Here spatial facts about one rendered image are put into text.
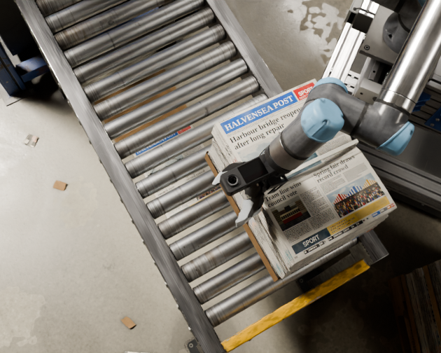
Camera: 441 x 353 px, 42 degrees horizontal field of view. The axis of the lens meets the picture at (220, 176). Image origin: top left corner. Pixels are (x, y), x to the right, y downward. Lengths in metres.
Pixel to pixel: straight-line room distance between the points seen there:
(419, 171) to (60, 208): 1.43
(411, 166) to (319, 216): 1.06
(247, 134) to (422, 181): 1.12
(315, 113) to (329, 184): 0.31
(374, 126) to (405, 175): 1.14
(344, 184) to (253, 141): 0.23
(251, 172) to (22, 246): 1.43
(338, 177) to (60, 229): 1.36
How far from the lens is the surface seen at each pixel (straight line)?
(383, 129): 1.18
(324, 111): 1.08
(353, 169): 1.38
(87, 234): 2.38
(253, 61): 1.71
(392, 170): 2.30
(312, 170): 1.34
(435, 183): 2.34
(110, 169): 1.58
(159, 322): 2.30
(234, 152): 1.31
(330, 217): 1.31
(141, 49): 1.73
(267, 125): 1.36
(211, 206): 1.54
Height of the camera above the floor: 2.29
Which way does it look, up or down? 72 degrees down
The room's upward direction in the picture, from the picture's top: 8 degrees clockwise
